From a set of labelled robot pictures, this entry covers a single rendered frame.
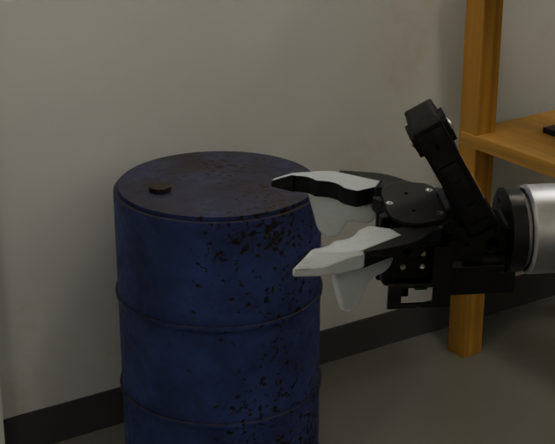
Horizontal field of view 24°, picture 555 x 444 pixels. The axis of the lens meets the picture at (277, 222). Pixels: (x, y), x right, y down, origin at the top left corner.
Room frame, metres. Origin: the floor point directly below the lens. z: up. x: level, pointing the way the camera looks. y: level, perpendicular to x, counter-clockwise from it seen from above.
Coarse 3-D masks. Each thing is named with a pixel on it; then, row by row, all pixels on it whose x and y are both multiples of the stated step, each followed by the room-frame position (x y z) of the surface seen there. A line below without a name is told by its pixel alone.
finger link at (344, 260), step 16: (336, 240) 0.92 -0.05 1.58; (352, 240) 0.92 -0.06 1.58; (368, 240) 0.92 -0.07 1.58; (384, 240) 0.92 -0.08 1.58; (304, 256) 0.90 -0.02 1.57; (320, 256) 0.90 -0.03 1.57; (336, 256) 0.90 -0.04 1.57; (352, 256) 0.90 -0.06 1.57; (304, 272) 0.90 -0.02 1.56; (320, 272) 0.90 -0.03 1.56; (336, 272) 0.90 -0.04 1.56; (352, 272) 0.92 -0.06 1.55; (368, 272) 0.93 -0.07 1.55; (336, 288) 0.91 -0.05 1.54; (352, 288) 0.92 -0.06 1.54; (352, 304) 0.92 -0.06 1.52
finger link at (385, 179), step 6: (354, 174) 1.04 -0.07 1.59; (360, 174) 1.04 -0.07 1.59; (366, 174) 1.04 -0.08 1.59; (372, 174) 1.04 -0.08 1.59; (378, 174) 1.04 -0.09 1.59; (384, 174) 1.04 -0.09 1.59; (378, 180) 1.03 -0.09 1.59; (384, 180) 1.03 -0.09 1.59; (390, 180) 1.03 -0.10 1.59; (396, 180) 1.03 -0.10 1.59; (402, 180) 1.03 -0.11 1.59; (378, 186) 1.02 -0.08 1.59; (384, 186) 1.02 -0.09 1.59; (378, 192) 1.01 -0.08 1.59
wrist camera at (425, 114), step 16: (416, 112) 0.98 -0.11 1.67; (432, 112) 0.96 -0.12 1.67; (416, 128) 0.96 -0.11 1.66; (432, 128) 0.95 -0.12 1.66; (448, 128) 0.97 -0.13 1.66; (416, 144) 0.97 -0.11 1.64; (432, 144) 0.96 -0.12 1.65; (448, 144) 0.96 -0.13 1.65; (432, 160) 0.96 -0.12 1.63; (448, 160) 0.96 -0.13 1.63; (464, 160) 0.99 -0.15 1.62; (448, 176) 0.96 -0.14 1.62; (464, 176) 0.96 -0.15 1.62; (448, 192) 0.96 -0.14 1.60; (464, 192) 0.96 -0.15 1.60; (480, 192) 0.96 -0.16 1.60; (464, 208) 0.96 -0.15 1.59; (480, 208) 0.96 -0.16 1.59; (464, 224) 0.97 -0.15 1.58; (480, 224) 0.97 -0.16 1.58; (496, 224) 0.97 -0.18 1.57
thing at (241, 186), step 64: (128, 192) 3.05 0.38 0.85; (192, 192) 3.05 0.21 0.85; (256, 192) 3.05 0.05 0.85; (128, 256) 2.97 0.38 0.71; (192, 256) 2.86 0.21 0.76; (256, 256) 2.88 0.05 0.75; (128, 320) 2.99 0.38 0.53; (192, 320) 2.86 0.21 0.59; (256, 320) 2.88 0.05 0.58; (128, 384) 3.01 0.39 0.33; (192, 384) 2.87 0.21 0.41; (256, 384) 2.88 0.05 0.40; (320, 384) 3.07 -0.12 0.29
